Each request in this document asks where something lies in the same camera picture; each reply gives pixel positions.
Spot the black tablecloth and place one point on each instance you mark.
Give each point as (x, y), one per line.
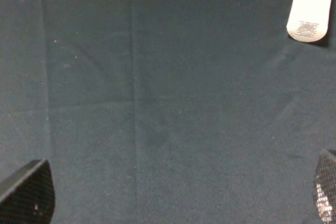
(167, 111)

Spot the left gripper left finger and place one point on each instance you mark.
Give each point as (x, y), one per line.
(28, 194)

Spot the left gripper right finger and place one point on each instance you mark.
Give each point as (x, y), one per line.
(324, 186)

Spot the white tube bottle lying down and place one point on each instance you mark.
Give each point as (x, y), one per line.
(308, 20)

